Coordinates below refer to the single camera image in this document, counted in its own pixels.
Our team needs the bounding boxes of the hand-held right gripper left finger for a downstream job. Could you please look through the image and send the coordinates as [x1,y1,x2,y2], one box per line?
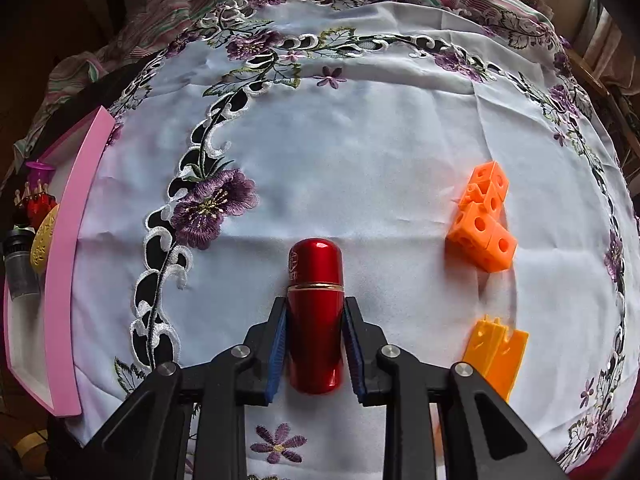
[82,296,288,480]

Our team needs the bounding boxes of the black jar with lid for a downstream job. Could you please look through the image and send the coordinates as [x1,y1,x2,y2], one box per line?
[2,227,42,301]

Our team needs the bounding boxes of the brown and yellow massage brush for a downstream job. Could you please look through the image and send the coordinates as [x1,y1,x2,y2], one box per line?
[15,182,60,229]

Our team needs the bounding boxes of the orange flat notched piece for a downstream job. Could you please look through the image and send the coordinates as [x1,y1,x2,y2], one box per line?
[462,314,530,403]

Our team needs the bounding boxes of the white floral embroidered tablecloth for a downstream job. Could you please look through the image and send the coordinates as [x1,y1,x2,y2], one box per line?
[75,0,632,480]

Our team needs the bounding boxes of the red lipstick tube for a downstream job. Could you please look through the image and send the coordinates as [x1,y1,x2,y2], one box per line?
[286,237,347,395]

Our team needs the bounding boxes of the orange cube block cluster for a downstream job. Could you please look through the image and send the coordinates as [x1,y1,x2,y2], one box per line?
[446,161,518,272]

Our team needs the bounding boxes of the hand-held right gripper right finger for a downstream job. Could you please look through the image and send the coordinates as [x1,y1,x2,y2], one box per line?
[342,296,563,480]

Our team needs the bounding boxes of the magenta round toy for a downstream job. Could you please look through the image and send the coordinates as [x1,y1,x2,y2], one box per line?
[26,160,55,189]

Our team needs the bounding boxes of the yellow oval patterned case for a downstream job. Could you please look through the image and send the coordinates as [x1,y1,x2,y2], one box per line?
[30,203,61,275]

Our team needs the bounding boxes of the pink and white tray box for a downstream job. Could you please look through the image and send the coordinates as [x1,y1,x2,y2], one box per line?
[2,106,117,418]

